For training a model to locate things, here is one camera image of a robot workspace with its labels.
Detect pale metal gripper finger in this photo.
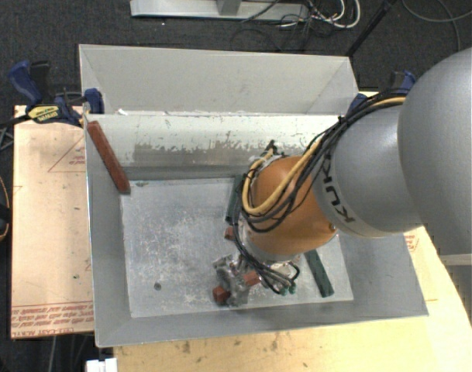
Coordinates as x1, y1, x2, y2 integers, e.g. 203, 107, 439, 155
224, 280, 253, 308
213, 257, 241, 283

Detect dark green flat block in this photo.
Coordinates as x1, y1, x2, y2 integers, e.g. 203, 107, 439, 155
305, 249, 335, 299

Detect brown cardboard board, red print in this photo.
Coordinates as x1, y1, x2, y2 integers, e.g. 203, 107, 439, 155
10, 105, 95, 339

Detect grey metal bin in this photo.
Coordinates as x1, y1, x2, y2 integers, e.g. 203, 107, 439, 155
78, 43, 429, 348

